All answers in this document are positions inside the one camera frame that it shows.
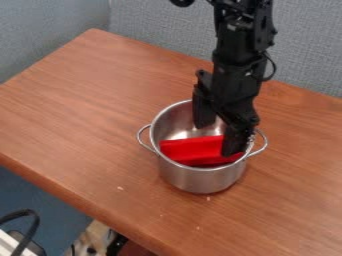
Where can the red block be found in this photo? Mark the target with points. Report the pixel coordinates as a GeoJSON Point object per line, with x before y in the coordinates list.
{"type": "Point", "coordinates": [198, 151]}

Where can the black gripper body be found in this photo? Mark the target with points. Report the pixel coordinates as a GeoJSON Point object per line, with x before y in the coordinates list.
{"type": "Point", "coordinates": [230, 87]}

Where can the beige clutter under table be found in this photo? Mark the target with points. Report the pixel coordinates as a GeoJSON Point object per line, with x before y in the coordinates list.
{"type": "Point", "coordinates": [97, 241]}

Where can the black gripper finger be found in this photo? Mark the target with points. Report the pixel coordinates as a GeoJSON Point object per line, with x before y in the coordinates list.
{"type": "Point", "coordinates": [235, 139]}
{"type": "Point", "coordinates": [203, 113]}

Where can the white box under table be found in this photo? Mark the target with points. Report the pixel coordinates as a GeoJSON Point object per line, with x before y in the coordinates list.
{"type": "Point", "coordinates": [9, 240]}

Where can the stainless steel pot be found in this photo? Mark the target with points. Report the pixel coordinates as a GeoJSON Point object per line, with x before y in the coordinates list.
{"type": "Point", "coordinates": [172, 124]}

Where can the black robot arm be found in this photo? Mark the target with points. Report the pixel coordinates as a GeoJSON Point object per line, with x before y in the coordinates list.
{"type": "Point", "coordinates": [244, 32]}

